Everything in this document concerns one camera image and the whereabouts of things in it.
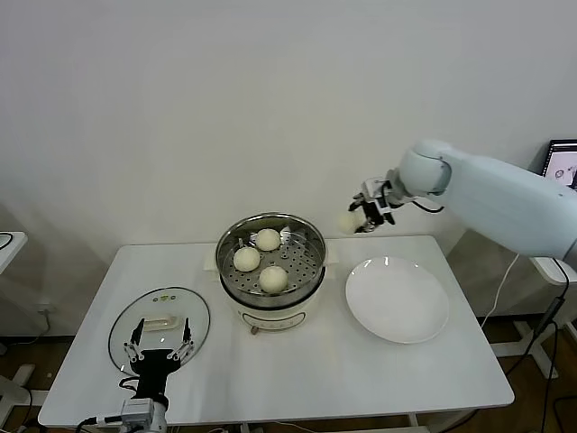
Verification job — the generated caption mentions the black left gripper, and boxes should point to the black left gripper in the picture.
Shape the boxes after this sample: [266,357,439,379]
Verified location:
[124,317,195,399]

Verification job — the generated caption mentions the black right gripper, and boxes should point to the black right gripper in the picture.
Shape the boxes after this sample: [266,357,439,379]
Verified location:
[346,191,397,235]

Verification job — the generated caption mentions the white steamed baozi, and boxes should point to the white steamed baozi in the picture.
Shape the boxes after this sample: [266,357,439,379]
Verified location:
[258,264,289,293]
[233,246,261,272]
[255,228,280,252]
[337,212,362,235]

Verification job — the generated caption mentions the stainless steel steamer basket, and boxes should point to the stainless steel steamer basket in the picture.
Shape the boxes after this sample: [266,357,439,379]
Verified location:
[215,212,326,308]

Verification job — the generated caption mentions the round glass pot lid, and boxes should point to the round glass pot lid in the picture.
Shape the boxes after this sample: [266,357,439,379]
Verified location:
[107,285,212,376]

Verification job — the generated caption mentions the white round plate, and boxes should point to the white round plate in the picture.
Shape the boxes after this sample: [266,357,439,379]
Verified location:
[344,255,451,345]

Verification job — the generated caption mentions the cream electric cooking pot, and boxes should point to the cream electric cooking pot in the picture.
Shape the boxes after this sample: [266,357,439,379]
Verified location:
[203,242,342,337]

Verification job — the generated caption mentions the black laptop computer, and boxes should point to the black laptop computer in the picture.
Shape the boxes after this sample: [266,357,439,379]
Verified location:
[540,138,577,191]

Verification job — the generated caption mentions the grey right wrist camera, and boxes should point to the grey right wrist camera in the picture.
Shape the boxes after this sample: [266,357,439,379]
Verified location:
[362,178,391,199]

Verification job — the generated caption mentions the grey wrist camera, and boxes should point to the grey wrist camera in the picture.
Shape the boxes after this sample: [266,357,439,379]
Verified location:
[362,178,391,199]
[120,399,155,426]

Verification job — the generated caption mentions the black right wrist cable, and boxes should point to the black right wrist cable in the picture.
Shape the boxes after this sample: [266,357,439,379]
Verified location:
[412,198,445,214]

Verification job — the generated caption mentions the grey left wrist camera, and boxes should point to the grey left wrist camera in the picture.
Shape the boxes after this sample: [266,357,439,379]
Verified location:
[120,399,155,426]

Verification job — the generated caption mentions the black power cable with adapter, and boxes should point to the black power cable with adapter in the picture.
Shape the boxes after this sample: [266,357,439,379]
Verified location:
[502,259,572,379]

